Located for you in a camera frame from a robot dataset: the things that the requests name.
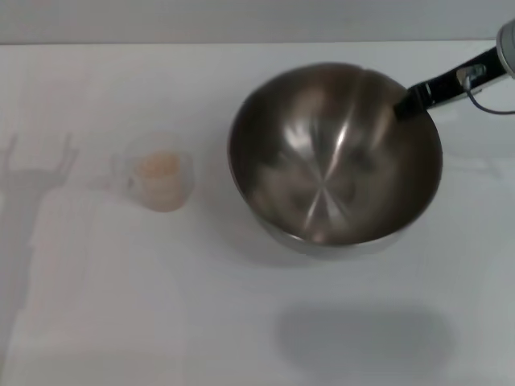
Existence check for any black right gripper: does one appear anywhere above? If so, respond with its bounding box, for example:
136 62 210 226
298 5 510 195
391 45 502 122

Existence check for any stainless steel mixing bowl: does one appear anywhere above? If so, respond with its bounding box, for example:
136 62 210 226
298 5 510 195
227 61 444 256

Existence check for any transparent plastic measuring cup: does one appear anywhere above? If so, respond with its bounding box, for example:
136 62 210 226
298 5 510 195
110 131 195 213

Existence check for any silver cylindrical connector plug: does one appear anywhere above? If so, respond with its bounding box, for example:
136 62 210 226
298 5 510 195
457 64 488 88

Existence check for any thin dark gripper cable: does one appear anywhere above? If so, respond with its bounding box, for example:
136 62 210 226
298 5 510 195
463 84 515 114

